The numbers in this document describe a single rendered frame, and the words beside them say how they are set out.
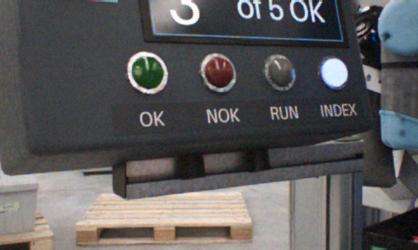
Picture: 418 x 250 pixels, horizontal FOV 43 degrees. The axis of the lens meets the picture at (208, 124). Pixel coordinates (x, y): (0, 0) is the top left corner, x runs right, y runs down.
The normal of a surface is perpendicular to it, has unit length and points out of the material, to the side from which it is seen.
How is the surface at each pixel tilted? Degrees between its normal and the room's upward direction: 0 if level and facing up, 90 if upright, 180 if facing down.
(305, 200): 90
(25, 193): 96
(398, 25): 90
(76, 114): 75
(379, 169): 43
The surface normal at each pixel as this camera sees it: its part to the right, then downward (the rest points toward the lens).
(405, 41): -0.40, 0.07
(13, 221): 0.40, 0.17
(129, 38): 0.47, -0.19
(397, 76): -0.75, 0.06
